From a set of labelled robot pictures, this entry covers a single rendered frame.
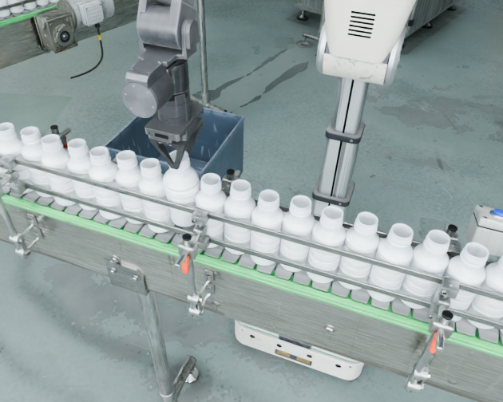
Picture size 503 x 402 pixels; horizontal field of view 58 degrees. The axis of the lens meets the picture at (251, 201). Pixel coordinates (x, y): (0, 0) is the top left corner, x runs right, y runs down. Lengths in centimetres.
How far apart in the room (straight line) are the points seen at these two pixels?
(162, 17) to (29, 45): 160
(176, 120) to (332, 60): 62
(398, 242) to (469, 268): 12
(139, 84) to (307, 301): 51
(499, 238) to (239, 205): 49
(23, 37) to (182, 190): 152
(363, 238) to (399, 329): 20
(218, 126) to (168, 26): 83
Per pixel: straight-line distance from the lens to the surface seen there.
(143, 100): 70
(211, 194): 85
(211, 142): 156
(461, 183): 300
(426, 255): 83
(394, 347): 97
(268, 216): 83
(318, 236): 82
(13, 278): 242
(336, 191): 156
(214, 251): 95
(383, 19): 123
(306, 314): 96
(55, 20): 219
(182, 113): 78
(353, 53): 127
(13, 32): 224
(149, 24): 73
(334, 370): 186
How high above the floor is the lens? 171
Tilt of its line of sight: 42 degrees down
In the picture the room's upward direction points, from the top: 2 degrees clockwise
